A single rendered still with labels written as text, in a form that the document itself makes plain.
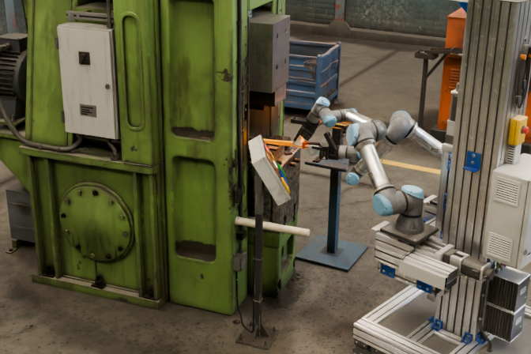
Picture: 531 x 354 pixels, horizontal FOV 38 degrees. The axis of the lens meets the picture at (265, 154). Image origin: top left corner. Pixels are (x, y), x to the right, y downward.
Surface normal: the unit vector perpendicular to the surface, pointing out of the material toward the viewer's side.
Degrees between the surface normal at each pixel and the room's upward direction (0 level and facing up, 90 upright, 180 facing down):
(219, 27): 89
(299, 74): 89
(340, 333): 0
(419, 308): 0
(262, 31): 90
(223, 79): 89
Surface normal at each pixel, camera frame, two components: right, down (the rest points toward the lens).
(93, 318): 0.01, -0.93
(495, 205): -0.68, 0.26
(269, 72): -0.35, 0.33
